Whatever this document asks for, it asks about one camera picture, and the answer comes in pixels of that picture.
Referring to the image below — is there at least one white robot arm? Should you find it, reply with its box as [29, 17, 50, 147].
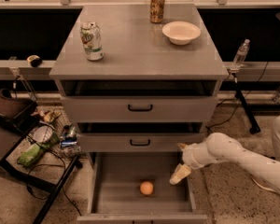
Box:
[170, 133, 280, 195]

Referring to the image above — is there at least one black side table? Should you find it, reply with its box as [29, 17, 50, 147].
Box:
[0, 89, 82, 224]

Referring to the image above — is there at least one orange fruit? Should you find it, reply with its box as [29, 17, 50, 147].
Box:
[140, 181, 154, 196]

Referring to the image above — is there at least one white ceramic bowl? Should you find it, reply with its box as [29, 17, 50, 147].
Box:
[162, 21, 201, 46]

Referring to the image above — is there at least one black tripod stand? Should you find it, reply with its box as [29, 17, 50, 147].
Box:
[231, 72, 260, 134]

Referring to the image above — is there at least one black power adapter with cable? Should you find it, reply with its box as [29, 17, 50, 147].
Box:
[204, 59, 272, 133]

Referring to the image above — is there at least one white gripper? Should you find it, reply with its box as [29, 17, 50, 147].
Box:
[169, 142, 212, 185]

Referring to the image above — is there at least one grey top drawer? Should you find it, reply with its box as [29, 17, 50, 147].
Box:
[61, 80, 217, 123]

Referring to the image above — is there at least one small black round device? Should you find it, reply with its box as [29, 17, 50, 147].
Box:
[27, 55, 42, 68]

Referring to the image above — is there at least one brown patterned drink can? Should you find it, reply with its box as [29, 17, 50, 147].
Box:
[150, 0, 165, 23]

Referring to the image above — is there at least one green white soda can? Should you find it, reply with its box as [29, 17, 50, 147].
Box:
[80, 21, 104, 61]

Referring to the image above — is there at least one wire basket of snacks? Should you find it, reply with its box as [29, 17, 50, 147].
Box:
[30, 109, 81, 159]

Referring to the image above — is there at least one grey open bottom drawer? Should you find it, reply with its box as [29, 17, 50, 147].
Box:
[77, 152, 207, 224]

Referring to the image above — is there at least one clear plastic water bottle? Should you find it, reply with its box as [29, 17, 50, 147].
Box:
[232, 39, 250, 69]

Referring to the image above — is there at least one green chip bag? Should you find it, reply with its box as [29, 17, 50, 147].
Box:
[17, 143, 45, 167]

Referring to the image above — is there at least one grey drawer cabinet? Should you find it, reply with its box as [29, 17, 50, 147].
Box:
[49, 3, 230, 161]

